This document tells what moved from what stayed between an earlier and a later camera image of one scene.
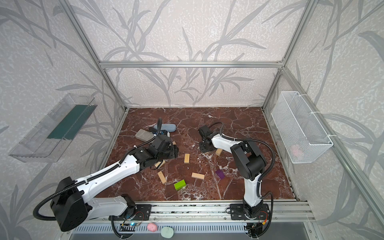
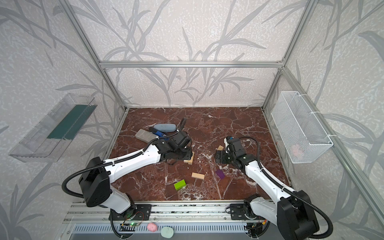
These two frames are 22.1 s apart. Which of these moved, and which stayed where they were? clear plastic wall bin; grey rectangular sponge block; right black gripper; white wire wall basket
Moved: right black gripper
Stayed: white wire wall basket; grey rectangular sponge block; clear plastic wall bin
